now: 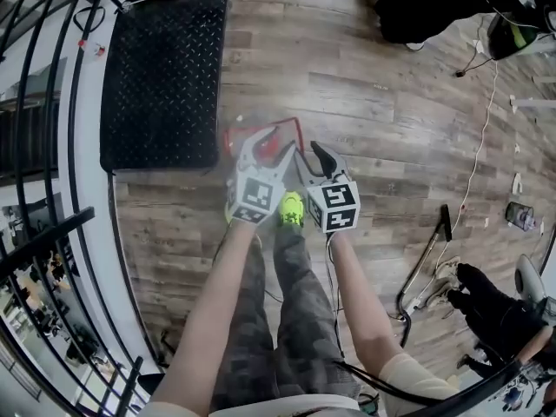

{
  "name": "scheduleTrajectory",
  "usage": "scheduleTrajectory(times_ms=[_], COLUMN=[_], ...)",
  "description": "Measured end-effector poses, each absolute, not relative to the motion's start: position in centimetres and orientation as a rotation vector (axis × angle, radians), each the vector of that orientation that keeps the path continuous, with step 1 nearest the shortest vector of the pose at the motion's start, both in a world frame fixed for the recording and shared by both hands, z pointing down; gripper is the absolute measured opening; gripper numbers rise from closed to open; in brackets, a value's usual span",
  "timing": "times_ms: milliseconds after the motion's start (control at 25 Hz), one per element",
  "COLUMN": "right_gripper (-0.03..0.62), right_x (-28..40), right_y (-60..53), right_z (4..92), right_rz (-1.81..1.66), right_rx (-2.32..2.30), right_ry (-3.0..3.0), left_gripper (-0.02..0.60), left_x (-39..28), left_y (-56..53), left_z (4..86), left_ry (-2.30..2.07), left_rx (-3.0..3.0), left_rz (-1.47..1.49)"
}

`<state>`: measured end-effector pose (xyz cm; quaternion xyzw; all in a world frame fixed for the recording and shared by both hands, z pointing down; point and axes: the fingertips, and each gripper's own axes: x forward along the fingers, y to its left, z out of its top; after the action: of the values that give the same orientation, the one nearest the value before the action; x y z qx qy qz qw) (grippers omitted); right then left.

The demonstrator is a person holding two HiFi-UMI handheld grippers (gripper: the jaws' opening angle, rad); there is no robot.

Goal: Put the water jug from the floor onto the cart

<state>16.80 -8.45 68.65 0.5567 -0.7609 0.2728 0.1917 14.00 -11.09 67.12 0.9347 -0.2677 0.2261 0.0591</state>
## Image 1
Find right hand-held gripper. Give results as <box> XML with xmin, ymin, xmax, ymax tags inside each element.
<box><xmin>294</xmin><ymin>141</ymin><xmax>362</xmax><ymax>235</ymax></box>

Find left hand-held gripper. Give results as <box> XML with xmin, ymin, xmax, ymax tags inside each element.
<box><xmin>224</xmin><ymin>123</ymin><xmax>299</xmax><ymax>228</ymax></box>

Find clear water jug red handle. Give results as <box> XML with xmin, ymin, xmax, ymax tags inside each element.
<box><xmin>221</xmin><ymin>117</ymin><xmax>308</xmax><ymax>182</ymax></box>

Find black platform cart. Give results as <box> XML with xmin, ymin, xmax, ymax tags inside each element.
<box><xmin>98</xmin><ymin>0</ymin><xmax>232</xmax><ymax>176</ymax></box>

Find person's left forearm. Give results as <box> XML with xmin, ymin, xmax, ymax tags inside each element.
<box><xmin>149</xmin><ymin>221</ymin><xmax>262</xmax><ymax>410</ymax></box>

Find person's right forearm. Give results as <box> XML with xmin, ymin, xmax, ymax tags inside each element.
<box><xmin>328</xmin><ymin>230</ymin><xmax>406</xmax><ymax>380</ymax></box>

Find person's right neon yellow shoe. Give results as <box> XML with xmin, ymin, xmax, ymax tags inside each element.
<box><xmin>276</xmin><ymin>190</ymin><xmax>306</xmax><ymax>229</ymax></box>

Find stick vacuum cleaner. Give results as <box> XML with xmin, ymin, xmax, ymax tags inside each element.
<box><xmin>395</xmin><ymin>203</ymin><xmax>453</xmax><ymax>349</ymax></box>

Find person's camouflage trousers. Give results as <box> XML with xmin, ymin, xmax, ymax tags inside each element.
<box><xmin>210</xmin><ymin>227</ymin><xmax>362</xmax><ymax>413</ymax></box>

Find black and green device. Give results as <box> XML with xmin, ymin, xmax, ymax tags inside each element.
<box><xmin>485</xmin><ymin>10</ymin><xmax>546</xmax><ymax>62</ymax></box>

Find person's beige shirt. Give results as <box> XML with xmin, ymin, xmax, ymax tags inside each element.
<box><xmin>141</xmin><ymin>350</ymin><xmax>464</xmax><ymax>417</ymax></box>

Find white round fan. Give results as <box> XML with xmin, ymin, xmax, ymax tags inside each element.
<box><xmin>513</xmin><ymin>253</ymin><xmax>549</xmax><ymax>308</ymax></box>

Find black metal railing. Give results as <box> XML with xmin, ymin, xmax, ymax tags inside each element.
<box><xmin>0</xmin><ymin>0</ymin><xmax>175</xmax><ymax>417</ymax></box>

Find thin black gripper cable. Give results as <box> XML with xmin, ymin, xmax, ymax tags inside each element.
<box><xmin>324</xmin><ymin>232</ymin><xmax>347</xmax><ymax>361</ymax></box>

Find long white cable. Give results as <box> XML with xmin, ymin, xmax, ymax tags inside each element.
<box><xmin>434</xmin><ymin>56</ymin><xmax>500</xmax><ymax>273</ymax></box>

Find black cable with plug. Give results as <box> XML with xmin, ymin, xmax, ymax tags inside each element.
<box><xmin>453</xmin><ymin>54</ymin><xmax>496</xmax><ymax>79</ymax></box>

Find small wire waste bin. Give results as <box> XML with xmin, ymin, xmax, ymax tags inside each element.
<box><xmin>505</xmin><ymin>201</ymin><xmax>535</xmax><ymax>233</ymax></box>

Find black cable loop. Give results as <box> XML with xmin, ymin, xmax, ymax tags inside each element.
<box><xmin>72</xmin><ymin>5</ymin><xmax>108</xmax><ymax>33</ymax></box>

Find thick black cable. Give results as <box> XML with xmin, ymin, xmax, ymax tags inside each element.
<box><xmin>334</xmin><ymin>360</ymin><xmax>440</xmax><ymax>407</ymax></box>

